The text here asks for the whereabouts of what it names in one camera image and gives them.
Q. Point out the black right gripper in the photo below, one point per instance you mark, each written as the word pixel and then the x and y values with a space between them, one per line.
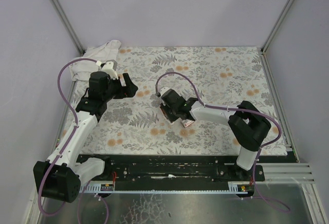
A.
pixel 167 109

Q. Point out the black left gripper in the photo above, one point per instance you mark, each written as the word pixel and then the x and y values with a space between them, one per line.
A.
pixel 123 86

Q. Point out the red white staples box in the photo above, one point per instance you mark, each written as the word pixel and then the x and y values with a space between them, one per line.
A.
pixel 186 123

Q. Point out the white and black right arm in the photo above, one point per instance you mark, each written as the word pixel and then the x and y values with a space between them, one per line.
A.
pixel 249 127

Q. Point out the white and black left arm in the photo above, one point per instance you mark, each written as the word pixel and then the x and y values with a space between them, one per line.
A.
pixel 61 176

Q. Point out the crumpled white cloth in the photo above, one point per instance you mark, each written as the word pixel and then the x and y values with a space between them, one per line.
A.
pixel 81 70

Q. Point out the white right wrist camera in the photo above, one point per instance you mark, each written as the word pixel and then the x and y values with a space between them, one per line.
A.
pixel 163 90

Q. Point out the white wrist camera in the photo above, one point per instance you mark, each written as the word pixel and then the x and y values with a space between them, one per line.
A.
pixel 163 90
pixel 109 67

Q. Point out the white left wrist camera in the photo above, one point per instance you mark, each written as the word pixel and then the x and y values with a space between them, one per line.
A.
pixel 109 67

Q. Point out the left aluminium frame post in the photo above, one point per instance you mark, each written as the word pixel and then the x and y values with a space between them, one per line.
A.
pixel 68 26

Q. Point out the aluminium frame post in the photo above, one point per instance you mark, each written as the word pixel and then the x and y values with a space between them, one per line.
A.
pixel 68 26
pixel 283 14

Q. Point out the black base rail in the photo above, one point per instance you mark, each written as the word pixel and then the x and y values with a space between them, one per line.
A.
pixel 155 173

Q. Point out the right aluminium frame post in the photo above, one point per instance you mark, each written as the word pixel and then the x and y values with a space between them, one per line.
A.
pixel 283 14

